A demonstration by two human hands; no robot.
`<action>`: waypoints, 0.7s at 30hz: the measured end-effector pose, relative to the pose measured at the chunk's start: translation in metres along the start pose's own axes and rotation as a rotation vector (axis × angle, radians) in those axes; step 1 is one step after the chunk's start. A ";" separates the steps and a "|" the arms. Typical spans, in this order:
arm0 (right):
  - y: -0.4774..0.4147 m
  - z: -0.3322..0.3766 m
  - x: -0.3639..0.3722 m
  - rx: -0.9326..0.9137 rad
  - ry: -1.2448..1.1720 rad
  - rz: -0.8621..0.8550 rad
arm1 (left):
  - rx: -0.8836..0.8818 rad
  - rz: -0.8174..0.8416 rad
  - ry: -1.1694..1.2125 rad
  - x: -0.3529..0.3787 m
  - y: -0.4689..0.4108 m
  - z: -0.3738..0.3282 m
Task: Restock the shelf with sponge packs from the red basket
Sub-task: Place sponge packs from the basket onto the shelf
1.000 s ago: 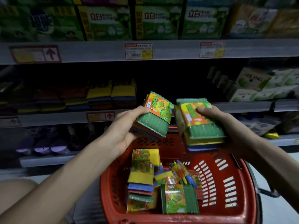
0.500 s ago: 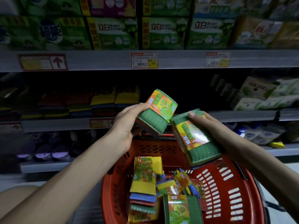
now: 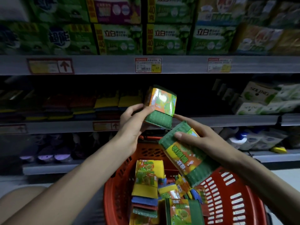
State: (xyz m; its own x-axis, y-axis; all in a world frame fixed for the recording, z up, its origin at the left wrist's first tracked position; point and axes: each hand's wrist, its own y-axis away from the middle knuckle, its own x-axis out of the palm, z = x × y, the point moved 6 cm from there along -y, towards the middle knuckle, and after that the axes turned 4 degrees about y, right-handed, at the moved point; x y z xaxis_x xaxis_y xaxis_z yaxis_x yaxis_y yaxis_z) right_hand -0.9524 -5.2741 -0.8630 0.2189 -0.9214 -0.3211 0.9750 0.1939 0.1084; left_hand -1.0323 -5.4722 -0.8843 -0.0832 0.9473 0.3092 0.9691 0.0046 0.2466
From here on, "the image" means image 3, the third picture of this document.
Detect person's right hand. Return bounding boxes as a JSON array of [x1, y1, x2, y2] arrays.
[[173, 114, 238, 167]]

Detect person's left hand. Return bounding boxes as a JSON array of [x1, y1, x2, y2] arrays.
[[114, 104, 155, 158]]

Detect green scouring pad pack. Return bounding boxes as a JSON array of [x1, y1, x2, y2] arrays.
[[144, 85, 177, 130], [165, 198, 206, 225], [159, 121, 221, 188]]

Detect person's left forearm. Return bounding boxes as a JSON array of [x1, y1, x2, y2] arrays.
[[0, 136, 132, 225]]

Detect person's right forearm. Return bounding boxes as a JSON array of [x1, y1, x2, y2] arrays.
[[223, 147, 300, 225]]

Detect grey metal shelf board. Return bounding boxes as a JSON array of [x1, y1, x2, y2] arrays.
[[0, 115, 281, 135], [22, 149, 300, 175], [0, 55, 300, 76]]

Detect yellow arrow shelf label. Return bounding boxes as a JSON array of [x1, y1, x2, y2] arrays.
[[93, 121, 120, 132], [27, 58, 75, 75], [0, 124, 28, 135]]

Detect white yellow price tag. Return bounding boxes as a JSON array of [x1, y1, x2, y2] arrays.
[[135, 57, 162, 73], [207, 57, 233, 73]]

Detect yellow multicolour sponge pack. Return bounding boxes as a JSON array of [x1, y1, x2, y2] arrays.
[[158, 174, 205, 205], [131, 159, 166, 219]]

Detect white bottle blue cap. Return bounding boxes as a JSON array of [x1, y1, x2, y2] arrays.
[[227, 128, 249, 149]]

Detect row of dark hanging items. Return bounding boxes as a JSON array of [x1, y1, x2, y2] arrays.
[[212, 78, 242, 104]]

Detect stacks of coloured sponge packs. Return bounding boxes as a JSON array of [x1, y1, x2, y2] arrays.
[[0, 89, 144, 121]]

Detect row of green boxes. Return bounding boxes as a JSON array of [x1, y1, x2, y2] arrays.
[[0, 0, 238, 56]]

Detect red plastic shopping basket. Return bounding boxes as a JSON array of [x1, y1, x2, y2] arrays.
[[103, 135, 268, 225]]

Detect white box green print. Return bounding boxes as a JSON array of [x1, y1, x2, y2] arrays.
[[240, 81, 280, 105]]

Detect yellow sponge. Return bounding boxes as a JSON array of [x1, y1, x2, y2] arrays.
[[270, 146, 288, 154]]

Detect row of purple capped bottles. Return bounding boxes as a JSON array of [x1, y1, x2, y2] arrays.
[[19, 133, 73, 163]]

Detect pile of white green packets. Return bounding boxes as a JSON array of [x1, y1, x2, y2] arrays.
[[232, 83, 300, 115]]

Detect short grey shelf board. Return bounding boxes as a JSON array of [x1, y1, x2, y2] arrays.
[[281, 113, 300, 126]]

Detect purple printed box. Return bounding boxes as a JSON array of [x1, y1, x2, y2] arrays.
[[86, 0, 142, 24]]

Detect stack of pale printed packets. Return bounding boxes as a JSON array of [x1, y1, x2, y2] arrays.
[[232, 0, 300, 56]]

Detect person's bare leg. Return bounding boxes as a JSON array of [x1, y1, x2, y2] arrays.
[[0, 186, 48, 225]]

